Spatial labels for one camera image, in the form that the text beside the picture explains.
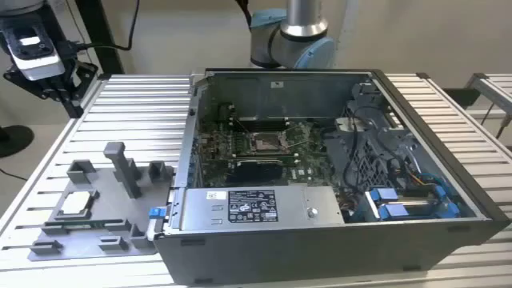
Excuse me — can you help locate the black wire in case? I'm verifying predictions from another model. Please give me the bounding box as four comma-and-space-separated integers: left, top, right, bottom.
342, 106, 405, 193

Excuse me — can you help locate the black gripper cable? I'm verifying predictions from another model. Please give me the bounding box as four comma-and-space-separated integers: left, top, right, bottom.
65, 0, 141, 52

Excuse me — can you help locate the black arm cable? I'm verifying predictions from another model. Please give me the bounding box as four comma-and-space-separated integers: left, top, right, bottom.
233, 0, 253, 29

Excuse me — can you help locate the thin wire locking lever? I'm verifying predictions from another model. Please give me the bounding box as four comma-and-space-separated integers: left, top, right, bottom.
234, 117, 253, 134

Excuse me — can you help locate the blue disk carrier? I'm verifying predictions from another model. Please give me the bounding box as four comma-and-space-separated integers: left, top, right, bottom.
377, 200, 458, 221
366, 185, 446, 201

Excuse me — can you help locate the silver square CPU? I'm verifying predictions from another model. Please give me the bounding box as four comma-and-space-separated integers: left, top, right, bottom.
57, 191, 94, 215

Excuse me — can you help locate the thin black floor cable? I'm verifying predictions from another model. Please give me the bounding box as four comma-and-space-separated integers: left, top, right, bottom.
0, 167, 27, 181

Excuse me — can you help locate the green motherboard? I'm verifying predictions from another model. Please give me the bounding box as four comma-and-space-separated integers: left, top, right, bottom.
194, 118, 345, 193

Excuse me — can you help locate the metal socket cover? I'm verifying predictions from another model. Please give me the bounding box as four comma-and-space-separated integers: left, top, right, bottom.
278, 124, 313, 149

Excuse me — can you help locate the coloured wire bundle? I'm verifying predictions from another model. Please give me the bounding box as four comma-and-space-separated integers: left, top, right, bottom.
410, 171, 437, 187

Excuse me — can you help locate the grey parts rack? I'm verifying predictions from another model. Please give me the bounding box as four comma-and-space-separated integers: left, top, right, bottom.
25, 140, 177, 262

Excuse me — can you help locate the aluminium frame table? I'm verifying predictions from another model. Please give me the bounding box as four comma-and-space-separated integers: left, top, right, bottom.
465, 72, 512, 121

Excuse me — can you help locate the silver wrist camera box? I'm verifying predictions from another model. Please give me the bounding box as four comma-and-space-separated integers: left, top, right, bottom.
9, 26, 66, 81

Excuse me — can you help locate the silver power supply unit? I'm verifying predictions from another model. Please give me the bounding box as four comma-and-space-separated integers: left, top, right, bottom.
178, 185, 346, 232

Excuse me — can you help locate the black open PC case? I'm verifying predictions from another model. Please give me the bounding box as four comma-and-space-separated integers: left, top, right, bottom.
145, 68, 510, 284

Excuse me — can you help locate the black box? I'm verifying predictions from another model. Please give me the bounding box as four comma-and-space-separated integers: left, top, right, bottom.
441, 87, 481, 109

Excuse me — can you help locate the grey metal drive cage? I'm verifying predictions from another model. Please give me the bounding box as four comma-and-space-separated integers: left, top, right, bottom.
322, 82, 481, 223

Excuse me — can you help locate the black RAM slot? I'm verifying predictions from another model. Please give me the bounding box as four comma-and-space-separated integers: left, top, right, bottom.
233, 118, 289, 125
234, 124, 289, 132

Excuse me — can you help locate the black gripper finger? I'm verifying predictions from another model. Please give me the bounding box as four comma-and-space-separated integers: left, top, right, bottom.
2, 67, 73, 118
69, 61, 98, 118

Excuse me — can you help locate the black round stand base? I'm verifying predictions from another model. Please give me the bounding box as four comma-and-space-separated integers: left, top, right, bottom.
0, 125, 34, 158

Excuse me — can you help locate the black upright post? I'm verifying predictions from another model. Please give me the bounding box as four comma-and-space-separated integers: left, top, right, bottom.
74, 0, 125, 76

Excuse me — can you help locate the green RAM stick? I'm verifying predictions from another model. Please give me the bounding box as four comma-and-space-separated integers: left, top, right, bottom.
42, 218, 125, 229

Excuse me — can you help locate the black graphics card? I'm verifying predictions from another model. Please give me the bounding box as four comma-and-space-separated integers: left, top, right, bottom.
233, 158, 283, 184

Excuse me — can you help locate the CPU socket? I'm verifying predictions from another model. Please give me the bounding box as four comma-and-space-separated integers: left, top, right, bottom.
246, 132, 286, 154

